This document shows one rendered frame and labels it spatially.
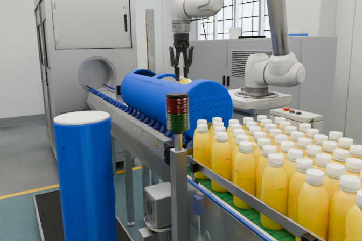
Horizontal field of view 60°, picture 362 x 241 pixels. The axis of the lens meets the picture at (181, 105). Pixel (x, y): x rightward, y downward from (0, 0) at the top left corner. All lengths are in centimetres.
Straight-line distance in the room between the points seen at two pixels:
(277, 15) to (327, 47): 152
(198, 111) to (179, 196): 55
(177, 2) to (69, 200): 111
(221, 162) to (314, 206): 37
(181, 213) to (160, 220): 26
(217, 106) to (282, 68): 63
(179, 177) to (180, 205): 9
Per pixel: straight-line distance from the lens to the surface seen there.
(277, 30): 191
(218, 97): 143
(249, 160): 95
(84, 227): 177
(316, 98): 331
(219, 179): 103
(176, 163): 88
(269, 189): 88
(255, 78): 207
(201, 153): 115
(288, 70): 195
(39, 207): 282
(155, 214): 119
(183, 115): 84
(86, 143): 159
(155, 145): 168
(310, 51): 317
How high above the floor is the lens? 139
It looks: 11 degrees down
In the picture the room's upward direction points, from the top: 1 degrees counter-clockwise
